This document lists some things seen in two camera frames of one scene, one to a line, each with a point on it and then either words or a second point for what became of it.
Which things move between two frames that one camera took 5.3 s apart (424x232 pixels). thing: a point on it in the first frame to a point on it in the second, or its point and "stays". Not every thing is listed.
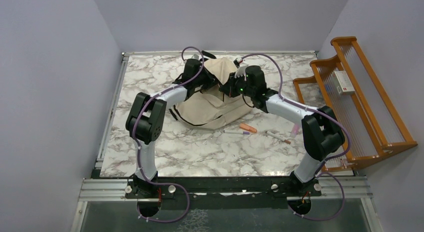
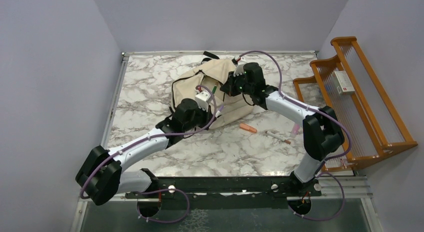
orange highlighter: (249, 128) stays
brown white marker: (278, 137) stays
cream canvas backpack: (211, 108) stays
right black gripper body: (237, 86) stays
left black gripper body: (204, 80) to (201, 117)
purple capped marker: (238, 132) to (217, 113)
